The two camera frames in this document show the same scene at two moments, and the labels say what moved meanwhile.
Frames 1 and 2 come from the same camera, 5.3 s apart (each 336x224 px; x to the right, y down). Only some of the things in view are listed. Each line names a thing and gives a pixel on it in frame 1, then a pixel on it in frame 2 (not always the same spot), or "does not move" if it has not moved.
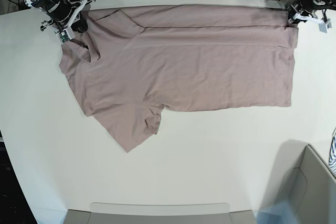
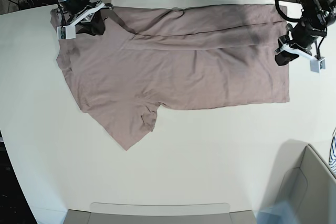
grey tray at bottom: (109, 213) does not move
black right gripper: (304, 6) -> (302, 36)
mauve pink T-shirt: (126, 63) does not move
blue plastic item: (282, 213) does not move
